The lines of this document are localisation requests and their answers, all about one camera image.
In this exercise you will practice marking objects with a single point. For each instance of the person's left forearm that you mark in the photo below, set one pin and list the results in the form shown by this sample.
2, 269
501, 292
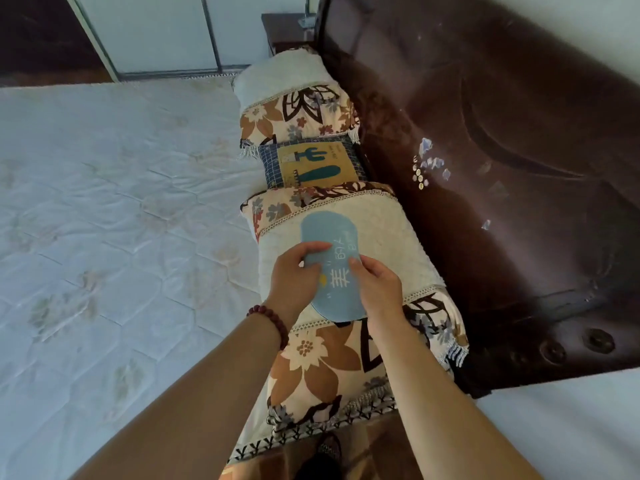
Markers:
200, 409

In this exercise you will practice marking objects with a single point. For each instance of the dark wooden headboard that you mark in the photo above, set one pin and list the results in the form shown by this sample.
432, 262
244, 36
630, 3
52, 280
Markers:
500, 194

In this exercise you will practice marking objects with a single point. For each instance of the dark wooden nightstand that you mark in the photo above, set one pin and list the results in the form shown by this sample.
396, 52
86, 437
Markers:
282, 34

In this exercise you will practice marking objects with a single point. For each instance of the group of shiny headboard stickers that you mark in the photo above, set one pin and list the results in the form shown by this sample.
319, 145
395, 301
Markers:
425, 167

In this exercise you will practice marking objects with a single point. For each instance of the white sliding door wardrobe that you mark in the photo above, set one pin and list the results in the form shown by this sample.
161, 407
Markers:
160, 29

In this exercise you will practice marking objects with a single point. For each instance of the person's right forearm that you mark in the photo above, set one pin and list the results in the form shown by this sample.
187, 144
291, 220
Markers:
440, 409

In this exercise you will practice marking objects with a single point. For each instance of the person's right hand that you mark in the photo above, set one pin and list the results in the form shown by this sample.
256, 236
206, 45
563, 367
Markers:
382, 299

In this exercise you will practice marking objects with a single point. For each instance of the person's patterned slipper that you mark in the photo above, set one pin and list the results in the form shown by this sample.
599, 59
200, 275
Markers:
330, 447

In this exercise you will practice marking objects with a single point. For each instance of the light blue eye mask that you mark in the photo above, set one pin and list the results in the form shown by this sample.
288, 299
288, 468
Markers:
330, 229

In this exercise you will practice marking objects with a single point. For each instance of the person's dark trouser leg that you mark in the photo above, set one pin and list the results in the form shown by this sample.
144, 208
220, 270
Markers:
312, 467

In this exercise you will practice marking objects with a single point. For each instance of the person's left hand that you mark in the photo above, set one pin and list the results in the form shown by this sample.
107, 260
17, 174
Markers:
292, 284

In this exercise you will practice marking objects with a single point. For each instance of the white quilted mattress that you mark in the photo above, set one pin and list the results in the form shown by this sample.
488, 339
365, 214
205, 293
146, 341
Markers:
100, 219

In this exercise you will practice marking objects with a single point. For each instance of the floral pillow with white towel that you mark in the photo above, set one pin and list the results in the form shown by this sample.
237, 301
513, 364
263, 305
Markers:
390, 229
280, 79

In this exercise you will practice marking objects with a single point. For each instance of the blue checked cactus cushion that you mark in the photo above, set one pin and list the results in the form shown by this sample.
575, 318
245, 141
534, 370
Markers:
300, 167

